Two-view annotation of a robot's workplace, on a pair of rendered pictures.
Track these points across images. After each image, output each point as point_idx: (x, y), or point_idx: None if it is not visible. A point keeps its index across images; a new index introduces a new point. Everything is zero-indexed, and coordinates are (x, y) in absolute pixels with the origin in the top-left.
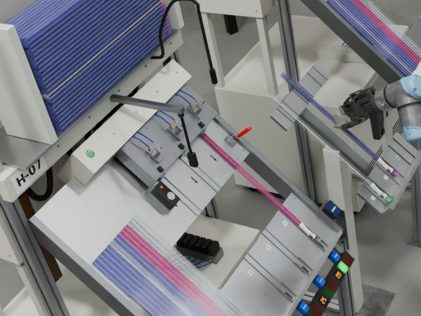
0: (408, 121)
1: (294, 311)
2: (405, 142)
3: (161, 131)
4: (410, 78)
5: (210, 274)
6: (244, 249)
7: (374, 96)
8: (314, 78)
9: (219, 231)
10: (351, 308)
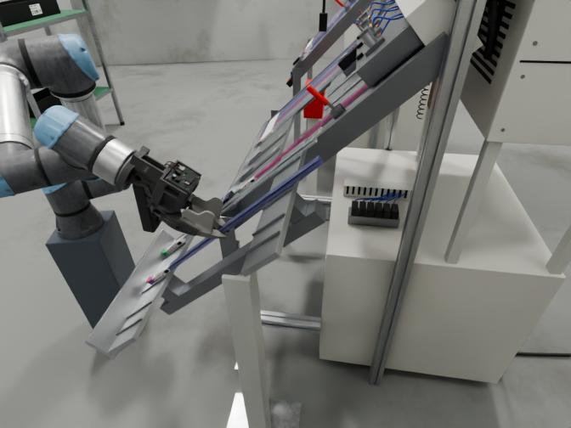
0: None
1: (325, 413)
2: (124, 338)
3: (384, 24)
4: (57, 105)
5: (347, 207)
6: (330, 232)
7: (135, 149)
8: (268, 228)
9: (371, 245)
10: None
